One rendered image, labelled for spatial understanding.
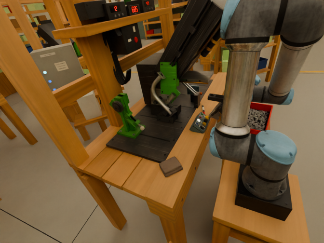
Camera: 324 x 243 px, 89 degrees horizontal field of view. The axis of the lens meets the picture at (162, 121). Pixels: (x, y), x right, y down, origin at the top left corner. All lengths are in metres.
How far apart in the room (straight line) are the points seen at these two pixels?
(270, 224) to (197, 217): 0.97
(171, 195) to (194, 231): 0.93
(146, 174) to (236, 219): 0.44
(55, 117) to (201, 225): 1.39
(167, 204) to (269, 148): 0.44
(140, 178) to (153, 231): 0.89
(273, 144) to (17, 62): 0.96
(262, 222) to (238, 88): 0.52
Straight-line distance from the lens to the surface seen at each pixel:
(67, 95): 1.07
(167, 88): 1.12
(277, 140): 0.65
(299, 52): 0.64
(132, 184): 0.88
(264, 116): 1.29
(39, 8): 9.14
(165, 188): 0.80
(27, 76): 0.88
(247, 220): 0.82
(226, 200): 0.84
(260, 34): 0.54
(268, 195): 0.75
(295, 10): 0.54
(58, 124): 0.95
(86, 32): 0.90
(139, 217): 1.79
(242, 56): 0.55
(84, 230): 1.94
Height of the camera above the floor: 1.58
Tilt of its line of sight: 35 degrees down
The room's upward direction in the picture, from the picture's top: 10 degrees counter-clockwise
